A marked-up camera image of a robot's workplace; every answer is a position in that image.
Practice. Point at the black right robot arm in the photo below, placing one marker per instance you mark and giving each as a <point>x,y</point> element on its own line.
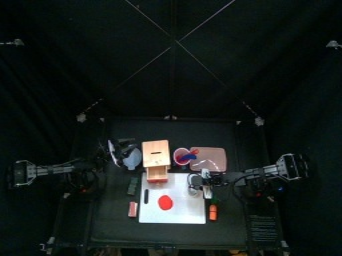
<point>276,170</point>

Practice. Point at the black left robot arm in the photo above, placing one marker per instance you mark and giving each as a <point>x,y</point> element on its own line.
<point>49,170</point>

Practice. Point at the pale blue-grey bowl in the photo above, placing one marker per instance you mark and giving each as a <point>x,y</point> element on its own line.
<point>134,160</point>

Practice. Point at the red-fronted wooden drawer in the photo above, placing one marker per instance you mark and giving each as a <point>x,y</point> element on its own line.
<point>157,174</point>

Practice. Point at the flat red dough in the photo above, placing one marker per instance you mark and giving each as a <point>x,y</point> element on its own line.
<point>166,202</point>

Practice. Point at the blue plastic tool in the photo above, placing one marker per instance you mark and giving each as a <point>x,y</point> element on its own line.
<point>190,154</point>

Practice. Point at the red plastic cup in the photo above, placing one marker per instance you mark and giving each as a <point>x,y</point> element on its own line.
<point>182,157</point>

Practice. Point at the orange toy carrot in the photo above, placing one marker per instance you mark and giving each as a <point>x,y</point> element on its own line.
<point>213,210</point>

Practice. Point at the white cutting board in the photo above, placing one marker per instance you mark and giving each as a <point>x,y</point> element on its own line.
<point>178,213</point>

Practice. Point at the green striped block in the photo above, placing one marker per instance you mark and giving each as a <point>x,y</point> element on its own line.
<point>133,186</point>

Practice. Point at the thin black stick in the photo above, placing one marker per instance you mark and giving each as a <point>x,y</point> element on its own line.
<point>146,196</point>

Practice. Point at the pink rectangular block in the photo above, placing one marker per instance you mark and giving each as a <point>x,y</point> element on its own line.
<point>133,209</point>

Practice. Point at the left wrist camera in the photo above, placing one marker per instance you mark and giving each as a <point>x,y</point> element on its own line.
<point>126,141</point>

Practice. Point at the vertical metal frame pole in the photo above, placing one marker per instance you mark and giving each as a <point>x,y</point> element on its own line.
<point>173,60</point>

